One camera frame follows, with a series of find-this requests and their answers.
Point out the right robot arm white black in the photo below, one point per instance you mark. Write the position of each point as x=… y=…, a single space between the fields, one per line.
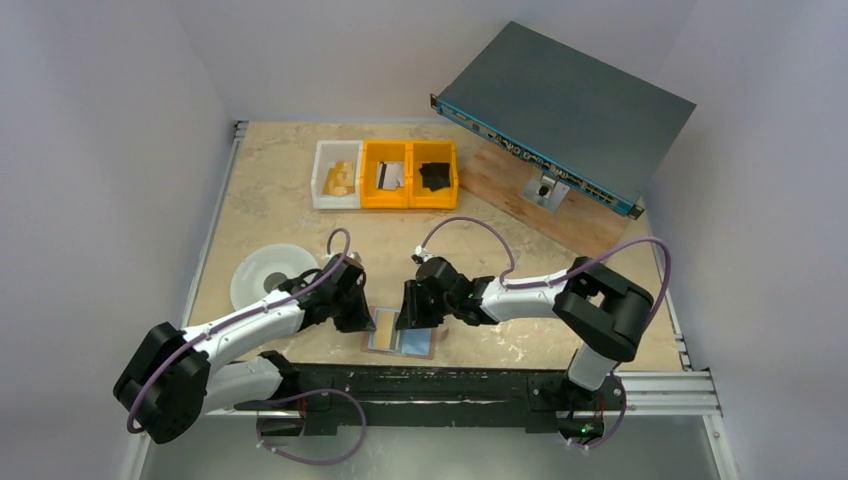
x=607 y=311

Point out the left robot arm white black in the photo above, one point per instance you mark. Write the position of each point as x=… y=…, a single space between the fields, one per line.
x=176 y=376

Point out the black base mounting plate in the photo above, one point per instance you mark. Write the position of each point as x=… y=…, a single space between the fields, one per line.
x=323 y=397

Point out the metal mounting bracket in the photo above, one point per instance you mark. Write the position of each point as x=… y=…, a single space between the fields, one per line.
x=546 y=192

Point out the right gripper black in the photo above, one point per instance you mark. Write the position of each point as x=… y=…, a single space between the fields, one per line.
x=418 y=296

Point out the white tape roll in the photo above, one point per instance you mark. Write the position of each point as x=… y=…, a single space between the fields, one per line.
x=263 y=270

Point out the black card in yellow bin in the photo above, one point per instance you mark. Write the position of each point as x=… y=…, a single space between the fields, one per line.
x=435 y=175

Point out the gold cards in white bin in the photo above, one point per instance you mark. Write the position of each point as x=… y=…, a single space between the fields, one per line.
x=341 y=179

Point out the gold card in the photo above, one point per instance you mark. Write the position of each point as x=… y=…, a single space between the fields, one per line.
x=384 y=338

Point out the right yellow plastic bin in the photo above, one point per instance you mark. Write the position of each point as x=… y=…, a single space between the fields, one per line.
x=423 y=151

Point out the brown leather card holder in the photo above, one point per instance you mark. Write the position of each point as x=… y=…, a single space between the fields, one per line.
x=439 y=334

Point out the yellow plastic bin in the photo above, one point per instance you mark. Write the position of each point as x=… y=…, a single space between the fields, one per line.
x=423 y=151
x=375 y=151

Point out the middle yellow plastic bin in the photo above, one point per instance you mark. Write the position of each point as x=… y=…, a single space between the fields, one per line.
x=375 y=151

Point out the silver card in yellow bin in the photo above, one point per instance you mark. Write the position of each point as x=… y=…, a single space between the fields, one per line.
x=390 y=175

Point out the white plastic bin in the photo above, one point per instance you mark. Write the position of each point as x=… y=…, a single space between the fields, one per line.
x=327 y=153

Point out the plywood board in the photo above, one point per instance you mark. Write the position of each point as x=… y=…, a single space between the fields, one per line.
x=492 y=189

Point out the blue grey network switch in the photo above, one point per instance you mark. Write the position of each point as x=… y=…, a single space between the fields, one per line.
x=587 y=124

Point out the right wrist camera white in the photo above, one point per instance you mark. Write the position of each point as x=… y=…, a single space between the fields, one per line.
x=420 y=255

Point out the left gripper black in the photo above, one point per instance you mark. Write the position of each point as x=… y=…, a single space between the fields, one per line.
x=361 y=320

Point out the aluminium frame rail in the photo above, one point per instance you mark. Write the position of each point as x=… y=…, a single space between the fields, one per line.
x=683 y=393

